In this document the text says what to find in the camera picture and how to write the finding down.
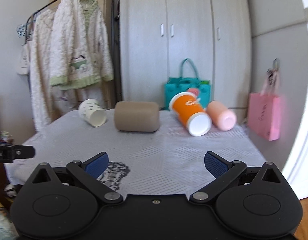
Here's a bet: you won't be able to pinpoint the pink paper shopping bag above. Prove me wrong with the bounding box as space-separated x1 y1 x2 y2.
247 69 281 141

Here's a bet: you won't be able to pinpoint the pink cylindrical cup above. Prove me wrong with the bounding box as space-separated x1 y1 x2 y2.
206 100 237 131

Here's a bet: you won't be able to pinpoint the white hanging tote bag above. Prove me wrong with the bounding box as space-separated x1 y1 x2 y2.
17 43 30 75

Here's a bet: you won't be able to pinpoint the black clothes rack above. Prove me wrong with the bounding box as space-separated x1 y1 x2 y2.
27 0 121 108

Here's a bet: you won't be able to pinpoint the grey three-door wardrobe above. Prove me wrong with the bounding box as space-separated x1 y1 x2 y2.
120 0 251 122

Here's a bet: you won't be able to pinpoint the blue clothes hangers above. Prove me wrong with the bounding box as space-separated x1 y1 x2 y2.
16 15 36 42

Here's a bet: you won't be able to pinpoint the orange and white paper cup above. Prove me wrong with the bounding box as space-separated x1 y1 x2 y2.
169 92 212 137

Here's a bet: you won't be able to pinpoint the teal tote bag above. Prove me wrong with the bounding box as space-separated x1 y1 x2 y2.
164 58 211 110

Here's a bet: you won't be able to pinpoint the white patterned tablecloth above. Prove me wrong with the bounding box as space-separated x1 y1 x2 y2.
5 110 265 196

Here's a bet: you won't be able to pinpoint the white and green fleece robe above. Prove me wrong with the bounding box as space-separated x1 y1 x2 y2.
50 0 114 90

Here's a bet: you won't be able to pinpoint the white leaf-print paper cup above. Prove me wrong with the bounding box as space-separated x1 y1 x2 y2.
79 99 107 127

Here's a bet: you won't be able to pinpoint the taupe cylindrical cup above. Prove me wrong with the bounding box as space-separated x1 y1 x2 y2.
114 101 160 133

